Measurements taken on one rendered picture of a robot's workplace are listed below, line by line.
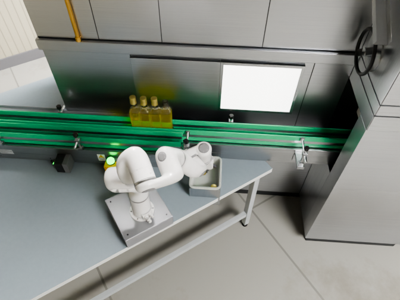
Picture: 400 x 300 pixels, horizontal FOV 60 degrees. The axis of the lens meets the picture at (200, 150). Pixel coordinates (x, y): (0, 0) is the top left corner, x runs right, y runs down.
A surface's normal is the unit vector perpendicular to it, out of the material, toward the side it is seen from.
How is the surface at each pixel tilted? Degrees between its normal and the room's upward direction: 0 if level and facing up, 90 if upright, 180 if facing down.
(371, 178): 90
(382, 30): 29
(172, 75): 90
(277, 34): 90
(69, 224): 0
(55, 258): 0
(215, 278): 0
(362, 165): 90
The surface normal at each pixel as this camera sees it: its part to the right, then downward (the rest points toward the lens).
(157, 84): -0.07, 0.77
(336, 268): 0.01, -0.63
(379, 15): -0.03, -0.18
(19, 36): 0.53, 0.66
